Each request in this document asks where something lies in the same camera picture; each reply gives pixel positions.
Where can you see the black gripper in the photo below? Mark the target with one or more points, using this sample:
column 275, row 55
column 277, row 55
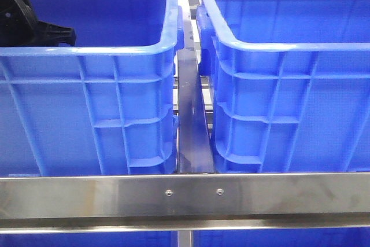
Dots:
column 20, row 26

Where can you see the blue plastic crate left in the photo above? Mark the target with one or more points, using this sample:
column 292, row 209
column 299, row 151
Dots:
column 102, row 107

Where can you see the blue plastic crate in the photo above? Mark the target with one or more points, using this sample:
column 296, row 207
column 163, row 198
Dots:
column 102, row 107
column 290, row 82

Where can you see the steel centre divider bar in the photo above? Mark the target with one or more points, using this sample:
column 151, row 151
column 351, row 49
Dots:
column 195, row 155

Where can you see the blue crate lower left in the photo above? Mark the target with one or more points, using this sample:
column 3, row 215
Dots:
column 151, row 238

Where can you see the blue plastic crate right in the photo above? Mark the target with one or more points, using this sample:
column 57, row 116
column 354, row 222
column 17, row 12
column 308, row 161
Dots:
column 290, row 82

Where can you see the blue crate lower right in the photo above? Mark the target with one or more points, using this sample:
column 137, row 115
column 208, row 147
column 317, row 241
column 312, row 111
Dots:
column 284, row 237

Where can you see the stainless steel front rail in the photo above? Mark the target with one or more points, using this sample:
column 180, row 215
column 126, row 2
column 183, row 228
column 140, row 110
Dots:
column 183, row 202

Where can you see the steel vertical post below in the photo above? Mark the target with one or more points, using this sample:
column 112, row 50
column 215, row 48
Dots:
column 185, row 238

